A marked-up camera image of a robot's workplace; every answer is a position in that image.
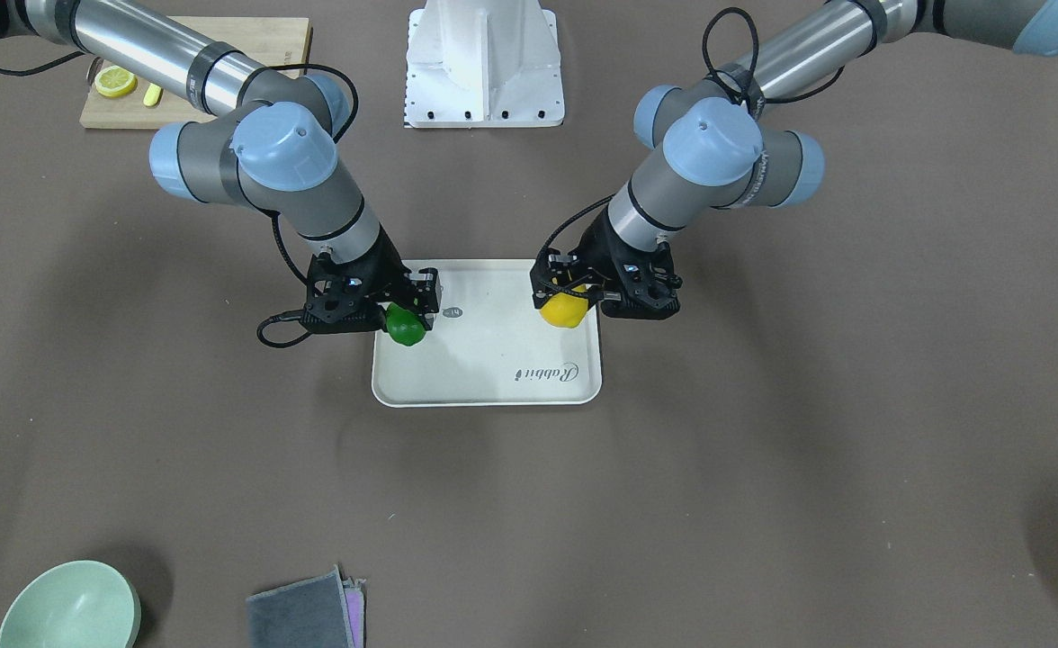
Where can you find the yellow plastic knife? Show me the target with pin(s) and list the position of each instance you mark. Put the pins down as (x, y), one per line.
(152, 95)

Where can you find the pale green bowl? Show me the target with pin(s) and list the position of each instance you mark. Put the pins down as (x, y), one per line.
(74, 604)

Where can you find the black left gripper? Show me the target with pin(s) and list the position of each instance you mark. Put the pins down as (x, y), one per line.
(594, 245)

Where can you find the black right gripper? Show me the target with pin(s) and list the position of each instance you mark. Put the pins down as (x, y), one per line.
(391, 267)

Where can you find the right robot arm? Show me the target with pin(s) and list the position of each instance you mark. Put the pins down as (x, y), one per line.
(270, 145)

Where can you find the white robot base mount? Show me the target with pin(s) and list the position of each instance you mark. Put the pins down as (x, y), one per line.
(483, 64)

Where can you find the yellow lemon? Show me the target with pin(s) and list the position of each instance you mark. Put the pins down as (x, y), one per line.
(564, 310)

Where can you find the white rabbit print tray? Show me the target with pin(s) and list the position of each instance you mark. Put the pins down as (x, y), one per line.
(489, 346)

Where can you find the purple cloth under grey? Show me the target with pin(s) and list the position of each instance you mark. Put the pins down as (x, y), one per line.
(355, 605)

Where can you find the folded grey cloth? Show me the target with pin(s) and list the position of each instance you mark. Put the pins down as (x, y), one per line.
(307, 613)

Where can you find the lemon slice lower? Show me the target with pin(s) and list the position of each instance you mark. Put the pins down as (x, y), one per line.
(114, 82)

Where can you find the green lime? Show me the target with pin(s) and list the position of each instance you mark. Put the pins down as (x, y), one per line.
(404, 327)

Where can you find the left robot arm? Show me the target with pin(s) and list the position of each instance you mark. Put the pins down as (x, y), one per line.
(709, 151)

